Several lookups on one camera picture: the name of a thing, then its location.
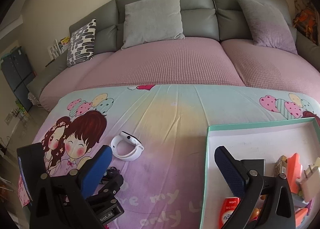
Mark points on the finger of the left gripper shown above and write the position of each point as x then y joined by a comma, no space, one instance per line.
33,173

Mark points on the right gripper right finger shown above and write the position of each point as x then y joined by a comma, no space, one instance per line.
233,171

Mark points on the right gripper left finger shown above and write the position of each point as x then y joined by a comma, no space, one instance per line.
92,171

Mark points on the red Lion tube bottle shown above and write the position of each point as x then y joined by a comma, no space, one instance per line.
228,207

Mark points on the pink helmet puppy toy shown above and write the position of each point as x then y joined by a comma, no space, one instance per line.
259,206

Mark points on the orange plastic toy piece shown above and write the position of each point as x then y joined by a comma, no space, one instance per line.
294,172

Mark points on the teal rimmed white box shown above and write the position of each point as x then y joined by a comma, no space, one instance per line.
257,140

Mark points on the white smart watch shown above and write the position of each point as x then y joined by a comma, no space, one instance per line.
126,147

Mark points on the white power adapter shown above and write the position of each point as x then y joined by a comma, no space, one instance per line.
309,186

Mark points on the cartoon couple printed bedsheet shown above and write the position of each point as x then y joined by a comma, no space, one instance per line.
163,188

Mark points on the dark blue refrigerator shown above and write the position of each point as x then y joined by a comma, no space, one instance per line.
18,73

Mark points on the white magazine rack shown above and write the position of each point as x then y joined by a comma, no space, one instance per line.
58,47

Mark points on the black white patterned pillow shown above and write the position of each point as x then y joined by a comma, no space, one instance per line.
81,47

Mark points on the grey sofa with pink cover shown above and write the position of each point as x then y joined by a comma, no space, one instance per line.
218,49

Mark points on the grey purple plush pillow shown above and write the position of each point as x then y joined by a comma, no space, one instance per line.
267,26

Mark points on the orange patterned bag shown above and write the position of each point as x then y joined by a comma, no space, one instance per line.
306,23

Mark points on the light grey square pillow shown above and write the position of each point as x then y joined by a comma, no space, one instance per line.
152,20

